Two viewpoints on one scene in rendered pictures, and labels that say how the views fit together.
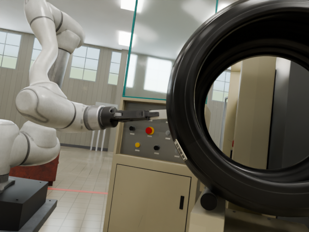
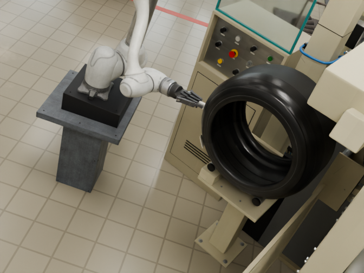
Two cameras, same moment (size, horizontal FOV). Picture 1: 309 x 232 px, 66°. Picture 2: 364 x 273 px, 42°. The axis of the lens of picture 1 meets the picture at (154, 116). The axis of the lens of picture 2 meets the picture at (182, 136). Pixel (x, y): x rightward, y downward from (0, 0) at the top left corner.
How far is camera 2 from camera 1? 181 cm
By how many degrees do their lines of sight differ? 44
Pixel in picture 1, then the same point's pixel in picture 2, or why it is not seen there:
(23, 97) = (123, 88)
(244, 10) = (248, 94)
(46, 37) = (140, 6)
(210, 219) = (209, 175)
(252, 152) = (277, 134)
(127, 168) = (205, 79)
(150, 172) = not seen: hidden behind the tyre
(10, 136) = (112, 65)
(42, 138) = not seen: hidden behind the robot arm
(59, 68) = (150, 7)
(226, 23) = (237, 95)
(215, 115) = not seen: outside the picture
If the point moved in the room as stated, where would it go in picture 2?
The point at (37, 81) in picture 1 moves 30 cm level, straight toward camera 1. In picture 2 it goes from (131, 71) to (132, 109)
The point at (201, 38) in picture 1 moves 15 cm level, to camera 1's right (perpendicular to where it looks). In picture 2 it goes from (223, 95) to (255, 109)
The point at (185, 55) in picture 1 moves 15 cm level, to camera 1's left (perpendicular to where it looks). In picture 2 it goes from (214, 98) to (184, 85)
